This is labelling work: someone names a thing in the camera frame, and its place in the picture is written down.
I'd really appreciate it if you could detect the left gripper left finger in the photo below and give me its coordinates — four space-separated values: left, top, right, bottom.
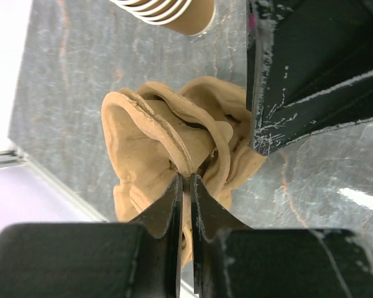
0 175 183 297

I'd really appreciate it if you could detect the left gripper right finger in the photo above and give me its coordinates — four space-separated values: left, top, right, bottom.
190 174 373 297

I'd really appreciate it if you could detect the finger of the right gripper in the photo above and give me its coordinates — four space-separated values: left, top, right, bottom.
246 0 373 155

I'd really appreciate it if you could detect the cardboard cup carrier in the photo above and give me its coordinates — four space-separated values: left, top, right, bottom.
101 81 234 271
137 76 266 198

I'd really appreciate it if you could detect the stack of paper cups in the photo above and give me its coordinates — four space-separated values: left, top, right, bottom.
112 0 216 36

